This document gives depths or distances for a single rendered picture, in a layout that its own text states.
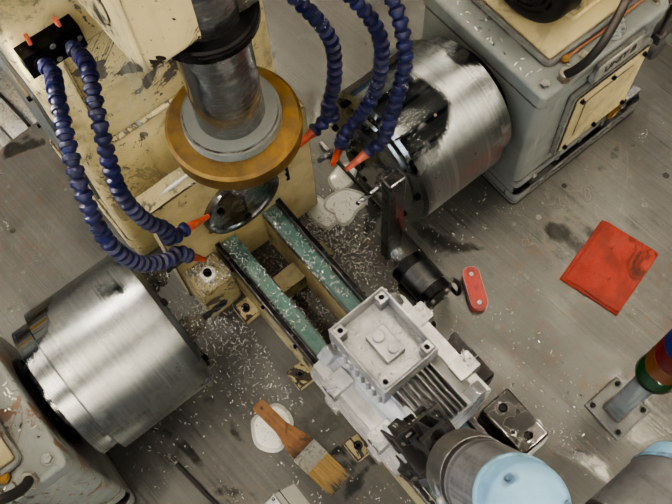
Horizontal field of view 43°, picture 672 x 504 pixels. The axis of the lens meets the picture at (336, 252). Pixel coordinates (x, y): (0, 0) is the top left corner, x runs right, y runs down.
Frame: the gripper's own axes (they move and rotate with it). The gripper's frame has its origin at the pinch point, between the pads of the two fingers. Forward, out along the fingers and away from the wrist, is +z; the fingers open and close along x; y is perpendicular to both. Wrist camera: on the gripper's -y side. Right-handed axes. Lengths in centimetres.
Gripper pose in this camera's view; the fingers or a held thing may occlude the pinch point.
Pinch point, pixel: (407, 440)
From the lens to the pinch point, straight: 122.3
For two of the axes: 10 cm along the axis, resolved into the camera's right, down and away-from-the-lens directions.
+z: -2.8, -0.2, 9.6
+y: -5.6, -8.1, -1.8
